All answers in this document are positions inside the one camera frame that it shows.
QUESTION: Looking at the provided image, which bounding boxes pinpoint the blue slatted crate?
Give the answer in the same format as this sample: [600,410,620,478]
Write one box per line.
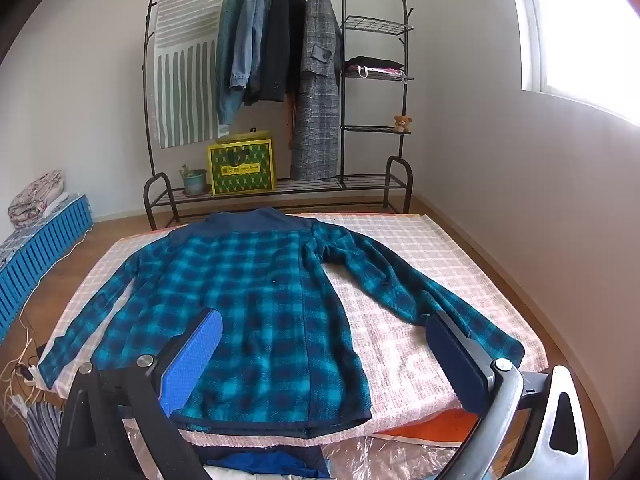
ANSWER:
[0,192,95,343]

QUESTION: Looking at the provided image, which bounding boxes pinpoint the floral bedding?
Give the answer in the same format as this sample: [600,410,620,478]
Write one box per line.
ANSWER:
[7,170,66,226]

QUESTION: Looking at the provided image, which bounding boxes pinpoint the black metal clothes rack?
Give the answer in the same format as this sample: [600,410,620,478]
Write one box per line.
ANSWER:
[142,0,416,231]

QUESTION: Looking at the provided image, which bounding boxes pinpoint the black coat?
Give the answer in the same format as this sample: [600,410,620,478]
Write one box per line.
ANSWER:
[257,0,307,103]

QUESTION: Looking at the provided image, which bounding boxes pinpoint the orange patterned mat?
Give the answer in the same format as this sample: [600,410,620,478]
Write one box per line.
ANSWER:
[372,405,483,446]

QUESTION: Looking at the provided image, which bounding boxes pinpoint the folded clothes stack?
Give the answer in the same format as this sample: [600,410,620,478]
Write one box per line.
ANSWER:
[344,55,406,80]

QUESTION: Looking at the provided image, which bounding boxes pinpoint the blue garment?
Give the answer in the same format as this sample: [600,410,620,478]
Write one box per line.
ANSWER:
[197,445,331,480]

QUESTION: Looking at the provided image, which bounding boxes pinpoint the yellow green patterned bag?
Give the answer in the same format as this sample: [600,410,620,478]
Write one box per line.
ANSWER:
[207,127,277,196]

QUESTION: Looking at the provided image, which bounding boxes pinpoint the window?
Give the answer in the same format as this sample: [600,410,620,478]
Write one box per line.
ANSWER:
[505,0,640,126]

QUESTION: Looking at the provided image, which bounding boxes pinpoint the light denim jacket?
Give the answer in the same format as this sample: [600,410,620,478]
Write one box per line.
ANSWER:
[230,0,273,106]

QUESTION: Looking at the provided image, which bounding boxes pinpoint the pink checked blanket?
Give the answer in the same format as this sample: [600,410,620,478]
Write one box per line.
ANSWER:
[47,212,548,448]

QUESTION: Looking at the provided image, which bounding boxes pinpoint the grey plaid coat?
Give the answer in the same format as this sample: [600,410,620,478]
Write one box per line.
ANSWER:
[290,0,343,182]

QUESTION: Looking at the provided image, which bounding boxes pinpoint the tangled cables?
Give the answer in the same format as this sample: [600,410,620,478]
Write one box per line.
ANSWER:
[0,305,51,421]

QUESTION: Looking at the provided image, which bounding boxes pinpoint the potted plant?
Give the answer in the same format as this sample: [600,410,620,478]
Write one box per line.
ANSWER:
[179,162,208,197]

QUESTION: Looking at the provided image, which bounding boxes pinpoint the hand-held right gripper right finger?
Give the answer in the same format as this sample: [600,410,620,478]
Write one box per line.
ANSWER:
[425,311,593,480]

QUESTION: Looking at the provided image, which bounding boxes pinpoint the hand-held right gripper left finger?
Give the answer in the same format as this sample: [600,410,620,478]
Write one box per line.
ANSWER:
[56,307,223,480]

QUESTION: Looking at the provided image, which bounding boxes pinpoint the grey striped cloth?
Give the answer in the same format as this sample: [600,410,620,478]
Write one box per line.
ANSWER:
[25,400,66,480]

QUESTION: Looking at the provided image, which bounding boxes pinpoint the teal plaid jacket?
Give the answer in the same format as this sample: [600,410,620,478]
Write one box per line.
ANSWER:
[37,207,526,436]

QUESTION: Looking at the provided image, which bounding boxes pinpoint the green striped white towel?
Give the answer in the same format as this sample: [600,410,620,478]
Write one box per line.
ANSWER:
[150,0,236,150]

